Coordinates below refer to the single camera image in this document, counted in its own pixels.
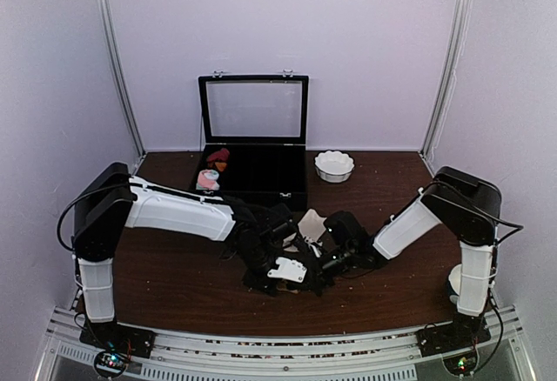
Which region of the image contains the beige brown cuffed sock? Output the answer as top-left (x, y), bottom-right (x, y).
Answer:
top-left (277, 280), bottom-right (300, 294)

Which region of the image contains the beige striped sock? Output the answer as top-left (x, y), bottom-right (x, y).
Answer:
top-left (283, 209), bottom-right (325, 252)

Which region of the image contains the pink mint patterned sock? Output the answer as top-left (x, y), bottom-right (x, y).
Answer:
top-left (196, 169), bottom-right (220, 191)

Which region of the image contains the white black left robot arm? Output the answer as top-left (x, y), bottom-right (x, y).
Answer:
top-left (56, 162), bottom-right (306, 350)

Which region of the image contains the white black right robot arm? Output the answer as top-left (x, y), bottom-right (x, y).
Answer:
top-left (309, 166), bottom-right (523, 348)

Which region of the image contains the maroon yellow argyle sock roll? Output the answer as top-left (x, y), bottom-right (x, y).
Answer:
top-left (206, 148), bottom-right (230, 172)

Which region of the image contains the white scalloped ceramic bowl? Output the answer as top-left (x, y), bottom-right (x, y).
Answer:
top-left (314, 150), bottom-right (355, 184)

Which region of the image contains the white blue cup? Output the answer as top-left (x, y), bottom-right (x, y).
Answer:
top-left (446, 264), bottom-right (462, 304)

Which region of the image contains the black compartment storage box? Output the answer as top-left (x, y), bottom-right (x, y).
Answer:
top-left (197, 74), bottom-right (310, 211)

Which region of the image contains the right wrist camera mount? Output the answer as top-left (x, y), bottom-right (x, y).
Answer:
top-left (303, 237), bottom-right (325, 258)

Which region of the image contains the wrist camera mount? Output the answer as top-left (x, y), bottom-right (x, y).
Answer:
top-left (303, 237), bottom-right (325, 258)
top-left (267, 257), bottom-right (307, 283)

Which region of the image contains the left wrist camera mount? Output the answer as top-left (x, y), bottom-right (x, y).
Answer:
top-left (267, 257), bottom-right (307, 283)

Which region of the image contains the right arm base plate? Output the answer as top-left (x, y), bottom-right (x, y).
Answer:
top-left (415, 314), bottom-right (491, 357)

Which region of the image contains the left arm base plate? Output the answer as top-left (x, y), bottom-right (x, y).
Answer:
top-left (79, 318), bottom-right (156, 358)

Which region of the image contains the aluminium table edge rail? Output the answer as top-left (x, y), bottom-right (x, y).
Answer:
top-left (31, 307), bottom-right (541, 380)

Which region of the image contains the right aluminium frame post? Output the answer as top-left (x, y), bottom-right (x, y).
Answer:
top-left (420, 0), bottom-right (472, 163)

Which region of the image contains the aluminium frame post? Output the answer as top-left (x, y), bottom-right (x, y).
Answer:
top-left (420, 0), bottom-right (472, 163)
top-left (97, 0), bottom-right (146, 157)

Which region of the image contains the left aluminium frame post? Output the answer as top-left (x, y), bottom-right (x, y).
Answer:
top-left (97, 0), bottom-right (146, 157)

